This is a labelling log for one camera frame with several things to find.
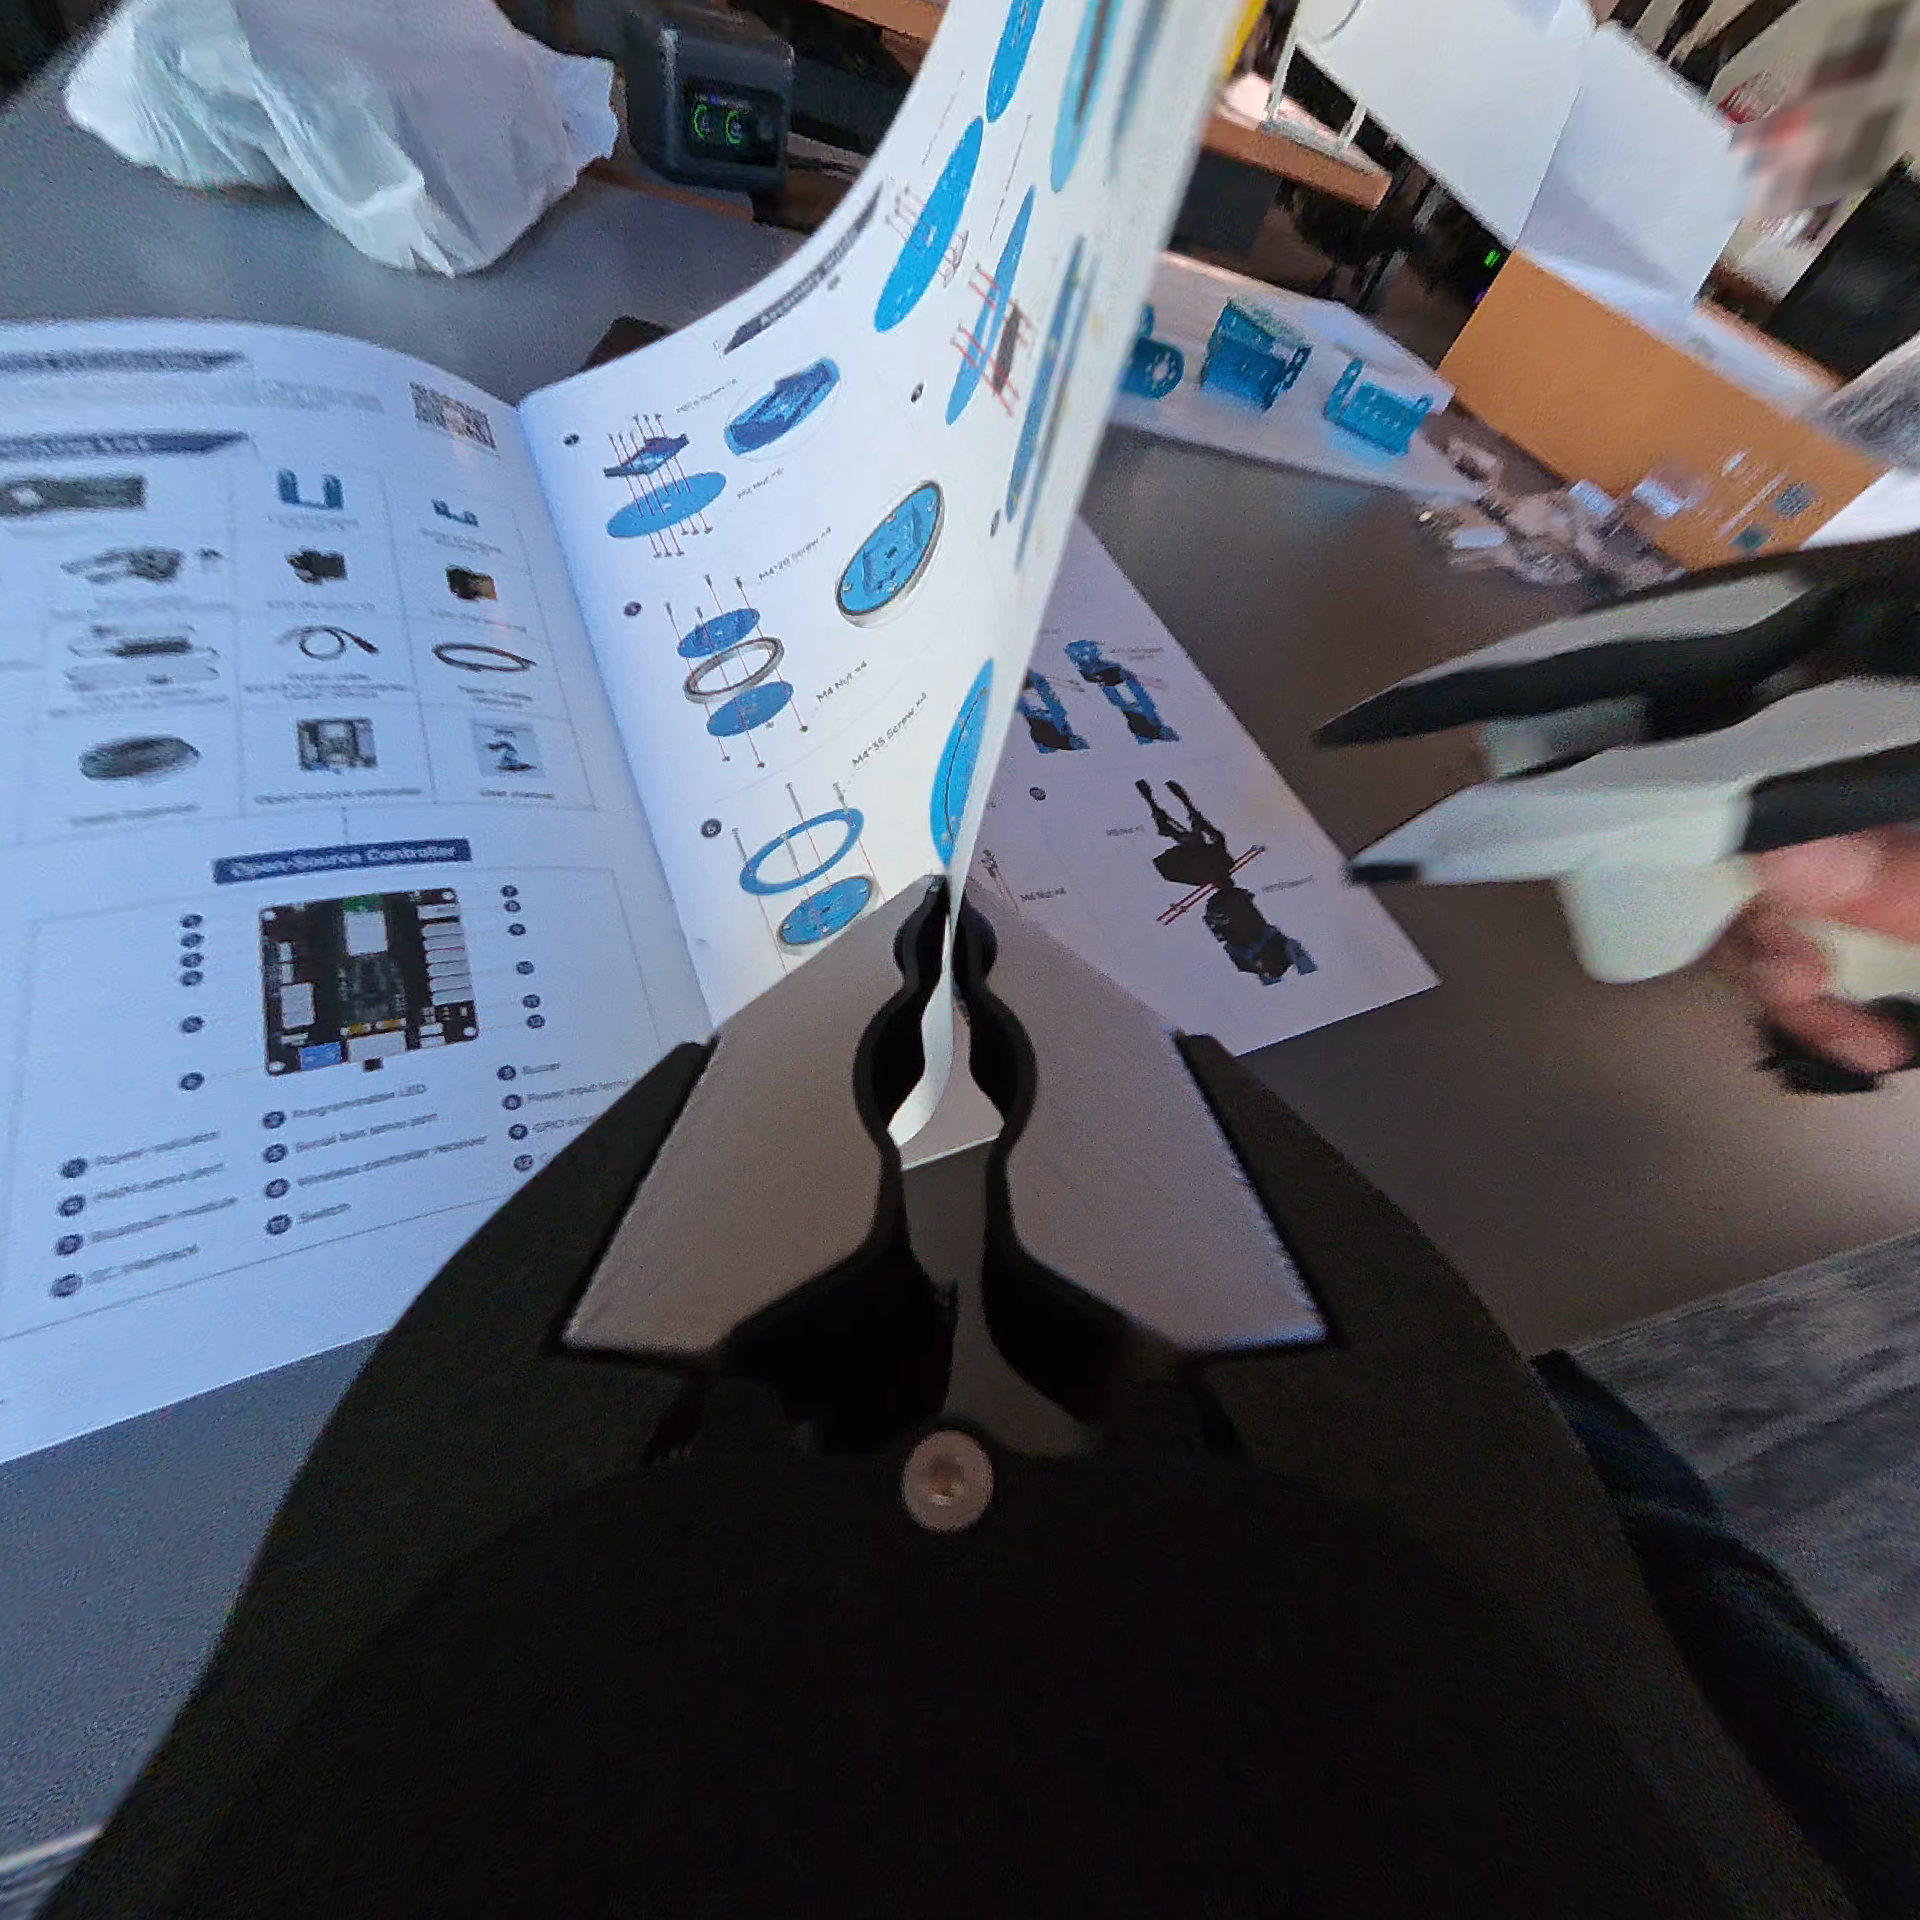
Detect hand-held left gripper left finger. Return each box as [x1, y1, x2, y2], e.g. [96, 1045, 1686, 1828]
[562, 878, 954, 1364]

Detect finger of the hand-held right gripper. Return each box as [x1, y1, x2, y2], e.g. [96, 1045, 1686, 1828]
[1344, 737, 1920, 888]
[1315, 528, 1920, 751]

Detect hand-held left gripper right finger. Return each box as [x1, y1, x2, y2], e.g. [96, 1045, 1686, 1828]
[954, 892, 1331, 1352]

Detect instruction manual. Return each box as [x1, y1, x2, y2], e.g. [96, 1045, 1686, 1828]
[0, 0, 1446, 1464]

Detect grey desk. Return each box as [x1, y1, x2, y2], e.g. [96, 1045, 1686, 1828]
[0, 46, 1920, 1920]

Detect wooden-edged office desk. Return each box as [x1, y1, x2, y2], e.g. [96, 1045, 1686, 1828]
[1192, 105, 1397, 302]

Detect person's right hand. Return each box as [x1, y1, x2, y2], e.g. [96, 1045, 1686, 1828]
[1722, 830, 1920, 1085]

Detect pile of small screw bags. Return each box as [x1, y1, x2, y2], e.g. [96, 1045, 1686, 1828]
[1410, 440, 1720, 589]

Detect orange cardboard box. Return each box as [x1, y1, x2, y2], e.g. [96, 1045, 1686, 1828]
[1295, 0, 1920, 576]

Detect white foam sheet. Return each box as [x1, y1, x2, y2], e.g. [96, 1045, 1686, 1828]
[1103, 251, 1462, 470]

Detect person's dark trousers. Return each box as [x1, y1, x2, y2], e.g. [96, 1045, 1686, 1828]
[1529, 1350, 1920, 1920]

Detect grey portable power station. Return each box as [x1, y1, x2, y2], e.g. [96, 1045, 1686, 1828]
[621, 0, 801, 189]

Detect white plastic bag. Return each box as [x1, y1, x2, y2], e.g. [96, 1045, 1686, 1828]
[65, 0, 622, 278]

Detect blue long U bracket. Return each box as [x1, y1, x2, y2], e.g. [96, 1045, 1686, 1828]
[1319, 355, 1426, 457]

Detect blue multi-hole bracket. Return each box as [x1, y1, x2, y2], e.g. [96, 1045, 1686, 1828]
[1201, 295, 1313, 412]

